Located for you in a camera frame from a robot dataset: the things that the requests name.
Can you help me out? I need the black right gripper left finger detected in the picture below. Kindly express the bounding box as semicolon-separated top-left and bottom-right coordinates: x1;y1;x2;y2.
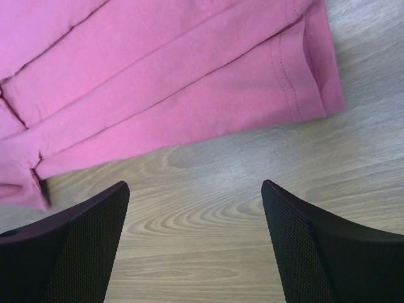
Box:
1;181;130;302

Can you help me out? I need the pink t shirt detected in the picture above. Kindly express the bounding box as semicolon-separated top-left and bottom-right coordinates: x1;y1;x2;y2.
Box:
1;1;345;209

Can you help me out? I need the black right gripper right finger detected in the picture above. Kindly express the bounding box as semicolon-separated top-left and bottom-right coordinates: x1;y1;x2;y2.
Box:
261;180;403;302

